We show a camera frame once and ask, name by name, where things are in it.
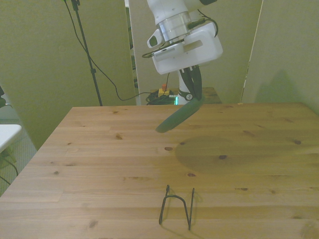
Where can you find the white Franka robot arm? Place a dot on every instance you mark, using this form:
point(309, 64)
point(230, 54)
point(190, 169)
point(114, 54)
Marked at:
point(169, 10)

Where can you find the white side table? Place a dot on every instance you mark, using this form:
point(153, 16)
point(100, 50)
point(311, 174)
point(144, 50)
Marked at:
point(7, 134)

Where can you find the yellow emergency stop box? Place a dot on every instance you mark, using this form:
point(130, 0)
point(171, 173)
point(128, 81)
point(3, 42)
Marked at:
point(163, 92)

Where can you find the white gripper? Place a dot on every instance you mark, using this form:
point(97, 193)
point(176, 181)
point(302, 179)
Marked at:
point(197, 53)

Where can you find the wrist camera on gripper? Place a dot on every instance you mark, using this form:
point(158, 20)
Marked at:
point(165, 51)

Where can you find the dark green round plate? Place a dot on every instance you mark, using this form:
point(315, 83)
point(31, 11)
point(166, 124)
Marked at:
point(177, 117)

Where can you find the black thin tripod pole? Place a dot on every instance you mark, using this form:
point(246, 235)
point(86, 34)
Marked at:
point(93, 72)

